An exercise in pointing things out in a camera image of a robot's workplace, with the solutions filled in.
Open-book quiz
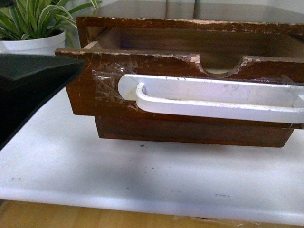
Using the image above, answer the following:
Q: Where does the white plant pot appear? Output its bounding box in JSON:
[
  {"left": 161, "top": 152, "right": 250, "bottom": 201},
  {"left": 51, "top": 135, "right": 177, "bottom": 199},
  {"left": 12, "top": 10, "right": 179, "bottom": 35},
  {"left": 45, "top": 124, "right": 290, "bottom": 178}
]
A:
[{"left": 0, "top": 30, "right": 66, "bottom": 56}]

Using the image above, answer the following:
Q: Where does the brown wooden drawer cabinet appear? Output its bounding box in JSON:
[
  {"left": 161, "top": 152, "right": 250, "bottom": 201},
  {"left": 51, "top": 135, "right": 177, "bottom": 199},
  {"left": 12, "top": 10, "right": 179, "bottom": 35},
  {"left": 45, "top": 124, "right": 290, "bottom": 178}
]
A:
[{"left": 76, "top": 16, "right": 304, "bottom": 148}]

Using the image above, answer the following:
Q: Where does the white drawer handle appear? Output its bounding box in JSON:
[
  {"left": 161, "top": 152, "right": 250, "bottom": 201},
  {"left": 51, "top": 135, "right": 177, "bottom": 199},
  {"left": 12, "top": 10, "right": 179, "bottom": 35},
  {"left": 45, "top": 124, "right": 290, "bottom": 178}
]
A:
[{"left": 118, "top": 74, "right": 304, "bottom": 124}]

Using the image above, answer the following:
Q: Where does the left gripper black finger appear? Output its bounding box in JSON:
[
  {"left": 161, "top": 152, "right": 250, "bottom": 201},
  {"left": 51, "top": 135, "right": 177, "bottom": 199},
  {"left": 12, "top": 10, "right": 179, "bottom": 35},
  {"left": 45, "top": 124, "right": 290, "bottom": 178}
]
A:
[{"left": 0, "top": 53, "right": 85, "bottom": 148}]

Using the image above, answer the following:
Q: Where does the green striped plant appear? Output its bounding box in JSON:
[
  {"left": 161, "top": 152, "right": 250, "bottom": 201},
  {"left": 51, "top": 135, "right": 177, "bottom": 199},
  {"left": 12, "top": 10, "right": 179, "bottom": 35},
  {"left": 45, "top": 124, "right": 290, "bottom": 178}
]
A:
[{"left": 0, "top": 0, "right": 102, "bottom": 41}]

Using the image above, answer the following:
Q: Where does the wooden drawer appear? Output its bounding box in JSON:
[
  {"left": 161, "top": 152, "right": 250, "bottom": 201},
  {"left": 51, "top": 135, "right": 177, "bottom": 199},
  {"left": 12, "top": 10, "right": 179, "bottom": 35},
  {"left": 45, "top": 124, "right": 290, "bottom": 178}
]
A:
[{"left": 55, "top": 28, "right": 304, "bottom": 120}]

